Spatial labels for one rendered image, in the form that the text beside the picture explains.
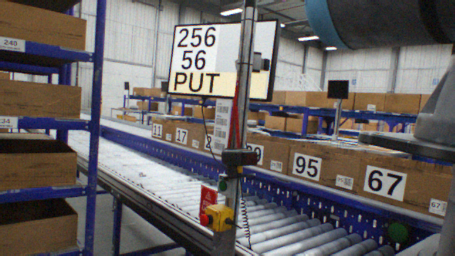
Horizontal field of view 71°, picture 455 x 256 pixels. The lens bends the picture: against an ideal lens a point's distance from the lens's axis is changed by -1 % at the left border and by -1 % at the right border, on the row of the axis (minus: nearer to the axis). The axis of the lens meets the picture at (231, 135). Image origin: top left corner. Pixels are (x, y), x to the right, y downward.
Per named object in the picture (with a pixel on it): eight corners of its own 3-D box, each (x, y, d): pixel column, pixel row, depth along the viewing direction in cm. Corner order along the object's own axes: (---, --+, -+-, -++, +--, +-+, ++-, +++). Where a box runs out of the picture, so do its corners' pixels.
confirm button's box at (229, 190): (215, 193, 112) (217, 173, 111) (222, 192, 114) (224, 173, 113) (227, 198, 106) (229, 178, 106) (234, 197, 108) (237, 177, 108)
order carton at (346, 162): (286, 176, 168) (289, 144, 167) (318, 173, 187) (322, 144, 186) (357, 197, 138) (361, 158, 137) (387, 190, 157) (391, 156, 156)
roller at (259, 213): (197, 230, 130) (200, 220, 129) (281, 211, 164) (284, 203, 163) (203, 237, 127) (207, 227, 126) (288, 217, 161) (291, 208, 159)
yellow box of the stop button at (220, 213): (200, 226, 109) (201, 205, 108) (219, 222, 115) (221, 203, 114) (227, 242, 98) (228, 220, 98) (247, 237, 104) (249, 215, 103)
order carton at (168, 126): (150, 138, 287) (151, 119, 285) (178, 138, 306) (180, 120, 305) (173, 144, 257) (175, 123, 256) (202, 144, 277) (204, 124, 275)
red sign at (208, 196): (197, 217, 123) (200, 184, 122) (200, 217, 123) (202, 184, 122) (224, 232, 111) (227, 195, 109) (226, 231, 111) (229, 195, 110)
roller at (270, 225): (227, 240, 116) (223, 250, 118) (313, 218, 149) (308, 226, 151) (220, 230, 119) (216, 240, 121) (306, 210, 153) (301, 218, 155)
